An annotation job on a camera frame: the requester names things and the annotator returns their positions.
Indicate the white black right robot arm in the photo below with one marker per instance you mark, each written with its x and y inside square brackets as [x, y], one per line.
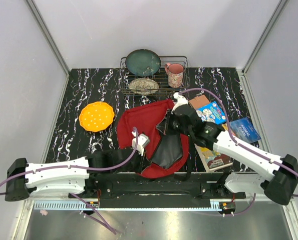
[274, 176]

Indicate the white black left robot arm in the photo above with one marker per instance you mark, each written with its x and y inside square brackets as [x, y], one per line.
[65, 178]

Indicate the beige patterned small plate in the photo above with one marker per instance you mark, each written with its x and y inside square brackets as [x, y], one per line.
[143, 86]

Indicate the yellow teal Penguin paperback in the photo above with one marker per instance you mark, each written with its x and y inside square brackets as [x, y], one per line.
[213, 160]

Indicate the orange dotted plate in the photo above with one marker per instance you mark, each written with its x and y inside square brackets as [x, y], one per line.
[96, 116]

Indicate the black wire dish rack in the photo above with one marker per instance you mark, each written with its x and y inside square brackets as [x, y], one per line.
[161, 77]

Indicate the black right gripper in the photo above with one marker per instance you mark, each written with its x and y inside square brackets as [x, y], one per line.
[166, 123]

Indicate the dark teal plate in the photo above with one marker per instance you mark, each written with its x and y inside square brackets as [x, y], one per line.
[143, 62]

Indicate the aluminium frame rail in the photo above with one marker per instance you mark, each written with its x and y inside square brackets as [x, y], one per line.
[47, 35]

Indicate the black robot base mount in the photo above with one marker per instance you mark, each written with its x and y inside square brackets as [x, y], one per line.
[127, 190]

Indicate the red backpack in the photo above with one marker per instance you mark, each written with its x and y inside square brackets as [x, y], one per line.
[145, 118]

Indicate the pink patterned mug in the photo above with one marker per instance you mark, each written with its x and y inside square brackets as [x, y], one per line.
[175, 73]

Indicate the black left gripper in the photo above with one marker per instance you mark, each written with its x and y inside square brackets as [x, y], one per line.
[142, 163]

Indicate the blue treehouse comic book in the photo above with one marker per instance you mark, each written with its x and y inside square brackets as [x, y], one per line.
[211, 113]

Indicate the pink leather wallet notebook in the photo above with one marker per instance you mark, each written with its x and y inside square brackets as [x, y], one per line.
[198, 102]

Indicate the blue Animal Farm book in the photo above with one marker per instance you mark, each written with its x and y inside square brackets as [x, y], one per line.
[244, 130]

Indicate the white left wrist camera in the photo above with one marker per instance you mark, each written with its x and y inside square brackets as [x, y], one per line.
[139, 142]

